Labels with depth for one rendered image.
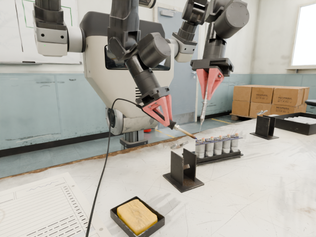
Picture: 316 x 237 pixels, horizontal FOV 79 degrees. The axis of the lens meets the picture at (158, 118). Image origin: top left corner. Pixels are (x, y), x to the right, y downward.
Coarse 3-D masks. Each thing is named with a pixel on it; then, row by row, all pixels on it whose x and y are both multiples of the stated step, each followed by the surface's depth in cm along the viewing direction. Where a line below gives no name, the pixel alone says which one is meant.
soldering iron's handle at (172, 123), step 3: (138, 105) 55; (141, 108) 54; (144, 111) 54; (156, 111) 53; (147, 114) 54; (159, 114) 53; (162, 117) 52; (171, 120) 52; (171, 123) 51; (174, 123) 51; (168, 126) 52; (171, 126) 51; (171, 129) 52
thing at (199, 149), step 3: (201, 141) 49; (204, 144) 49; (195, 147) 50; (198, 147) 49; (201, 147) 48; (204, 147) 49; (195, 150) 50; (198, 150) 49; (201, 150) 49; (204, 150) 49; (195, 153) 50; (198, 153) 49; (201, 153) 49; (204, 153) 49; (198, 156) 49; (201, 156) 49; (204, 156) 50
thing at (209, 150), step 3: (207, 138) 51; (207, 144) 50; (210, 144) 49; (213, 144) 50; (207, 147) 50; (210, 147) 50; (207, 150) 50; (210, 150) 50; (207, 153) 50; (210, 153) 50; (210, 156) 50
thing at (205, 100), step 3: (207, 81) 51; (207, 84) 51; (207, 87) 50; (204, 99) 51; (204, 102) 50; (207, 102) 51; (204, 105) 50; (204, 108) 50; (204, 111) 50; (201, 114) 50; (204, 114) 50; (201, 117) 50; (204, 117) 50
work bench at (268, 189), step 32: (224, 128) 83; (96, 160) 52; (128, 160) 52; (160, 160) 52; (224, 160) 52; (256, 160) 52; (288, 160) 52; (128, 192) 38; (160, 192) 38; (192, 192) 38; (224, 192) 38; (256, 192) 38; (288, 192) 38; (192, 224) 30; (224, 224) 30; (256, 224) 30; (288, 224) 30
